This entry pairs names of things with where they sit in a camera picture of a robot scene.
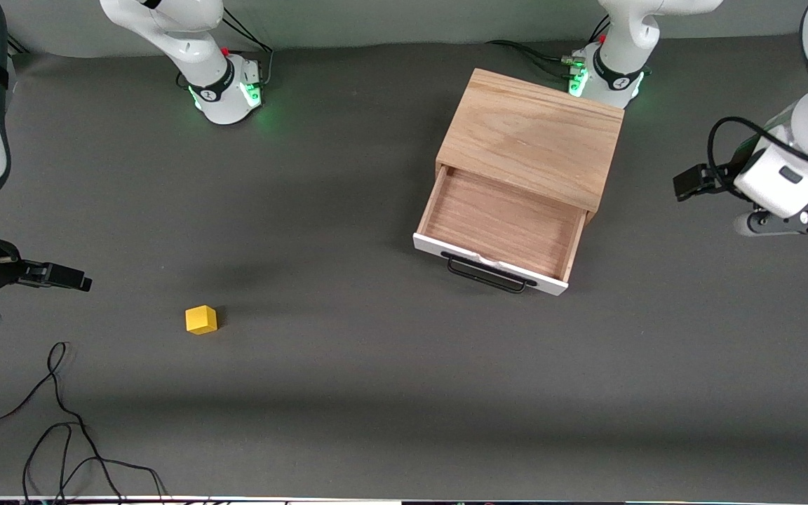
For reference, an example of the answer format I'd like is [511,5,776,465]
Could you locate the yellow cube block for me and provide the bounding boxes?
[185,305,218,335]

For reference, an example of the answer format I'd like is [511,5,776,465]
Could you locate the wooden drawer cabinet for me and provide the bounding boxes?
[436,68,624,225]

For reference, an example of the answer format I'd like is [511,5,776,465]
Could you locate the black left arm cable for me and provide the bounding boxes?
[708,117,808,184]

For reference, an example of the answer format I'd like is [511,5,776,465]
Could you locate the thin black loose cable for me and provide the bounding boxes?
[0,342,170,505]

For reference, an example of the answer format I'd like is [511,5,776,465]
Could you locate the black left arm base cables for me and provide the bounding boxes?
[488,18,612,78]

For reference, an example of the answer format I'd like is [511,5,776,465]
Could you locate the black arm base cables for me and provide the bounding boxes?
[488,18,612,78]
[215,11,275,88]

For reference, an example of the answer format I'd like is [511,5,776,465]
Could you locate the black right arm base cables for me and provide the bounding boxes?
[215,11,275,88]

